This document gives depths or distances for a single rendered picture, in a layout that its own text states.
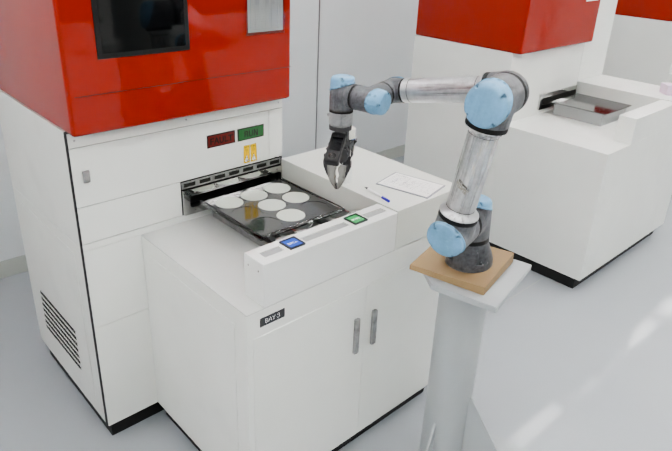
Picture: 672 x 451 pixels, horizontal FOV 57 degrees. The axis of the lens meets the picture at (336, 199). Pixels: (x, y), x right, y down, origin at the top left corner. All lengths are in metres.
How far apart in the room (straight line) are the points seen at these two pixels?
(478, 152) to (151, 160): 1.08
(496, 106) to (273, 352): 0.95
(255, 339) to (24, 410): 1.31
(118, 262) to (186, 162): 0.41
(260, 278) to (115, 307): 0.72
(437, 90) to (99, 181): 1.09
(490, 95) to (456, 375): 1.01
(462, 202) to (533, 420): 1.29
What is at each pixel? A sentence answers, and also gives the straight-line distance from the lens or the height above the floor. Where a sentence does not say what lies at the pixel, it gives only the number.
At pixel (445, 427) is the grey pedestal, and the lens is 2.35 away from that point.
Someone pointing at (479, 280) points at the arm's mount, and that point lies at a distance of 1.95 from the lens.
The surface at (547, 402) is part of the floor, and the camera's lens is 2.91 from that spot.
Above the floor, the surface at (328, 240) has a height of 0.96.
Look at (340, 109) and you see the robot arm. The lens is 1.89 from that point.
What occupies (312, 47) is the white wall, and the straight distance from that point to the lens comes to 4.44.
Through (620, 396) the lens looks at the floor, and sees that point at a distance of 3.07.
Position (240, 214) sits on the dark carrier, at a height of 0.90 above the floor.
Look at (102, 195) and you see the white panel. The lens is 2.12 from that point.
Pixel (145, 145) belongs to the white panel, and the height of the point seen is 1.13.
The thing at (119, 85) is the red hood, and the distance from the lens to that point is 1.99.
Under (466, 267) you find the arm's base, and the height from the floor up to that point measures 0.87.
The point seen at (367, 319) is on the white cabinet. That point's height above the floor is 0.59.
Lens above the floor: 1.82
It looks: 24 degrees down
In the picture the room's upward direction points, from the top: 2 degrees clockwise
